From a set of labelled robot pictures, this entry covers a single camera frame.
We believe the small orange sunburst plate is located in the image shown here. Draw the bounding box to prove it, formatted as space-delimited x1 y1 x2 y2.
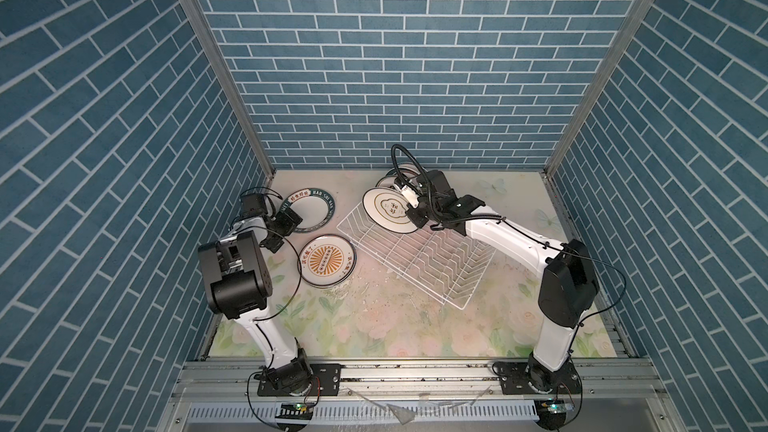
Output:
299 234 357 289

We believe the large red-lettered plate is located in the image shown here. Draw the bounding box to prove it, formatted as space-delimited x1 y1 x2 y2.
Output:
388 163 421 179
376 175 407 190

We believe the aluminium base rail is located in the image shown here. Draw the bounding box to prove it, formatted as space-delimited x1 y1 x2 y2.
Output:
159 358 684 431

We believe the back large red-lettered plate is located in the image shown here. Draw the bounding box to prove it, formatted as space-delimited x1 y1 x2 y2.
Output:
388 163 421 179

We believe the circuit board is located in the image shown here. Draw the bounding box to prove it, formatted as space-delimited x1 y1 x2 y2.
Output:
275 403 315 422
534 399 573 431

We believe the white wire dish rack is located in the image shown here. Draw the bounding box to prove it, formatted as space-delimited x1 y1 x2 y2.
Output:
337 205 495 310

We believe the left circuit board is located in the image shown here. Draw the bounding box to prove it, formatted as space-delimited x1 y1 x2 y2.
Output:
275 403 315 422

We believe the large cloud-motif plate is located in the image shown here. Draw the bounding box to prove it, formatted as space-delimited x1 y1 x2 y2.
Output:
362 187 418 234

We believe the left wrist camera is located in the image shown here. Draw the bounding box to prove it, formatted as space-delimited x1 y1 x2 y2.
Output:
240 193 270 220

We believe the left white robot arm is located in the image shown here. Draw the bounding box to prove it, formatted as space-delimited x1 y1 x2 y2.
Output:
197 205 301 371

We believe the right circuit board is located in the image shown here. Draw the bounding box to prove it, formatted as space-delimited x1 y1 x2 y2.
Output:
534 399 573 431

